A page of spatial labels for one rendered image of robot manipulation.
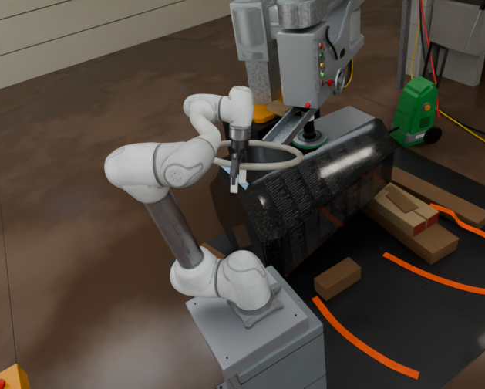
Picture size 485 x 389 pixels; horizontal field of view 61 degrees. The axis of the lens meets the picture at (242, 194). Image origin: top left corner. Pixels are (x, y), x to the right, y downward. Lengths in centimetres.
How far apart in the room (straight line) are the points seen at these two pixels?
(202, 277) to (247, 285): 18
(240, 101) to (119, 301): 197
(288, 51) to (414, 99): 191
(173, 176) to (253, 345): 79
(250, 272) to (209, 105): 67
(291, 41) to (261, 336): 146
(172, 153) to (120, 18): 714
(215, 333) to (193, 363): 100
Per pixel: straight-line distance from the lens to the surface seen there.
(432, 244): 307
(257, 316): 171
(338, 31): 264
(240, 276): 156
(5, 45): 810
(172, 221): 141
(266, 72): 324
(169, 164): 116
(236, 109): 168
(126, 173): 126
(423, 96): 397
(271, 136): 226
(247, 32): 310
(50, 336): 327
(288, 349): 176
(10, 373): 172
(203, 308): 183
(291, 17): 221
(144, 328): 298
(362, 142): 278
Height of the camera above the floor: 229
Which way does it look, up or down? 38 degrees down
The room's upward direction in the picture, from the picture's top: 11 degrees counter-clockwise
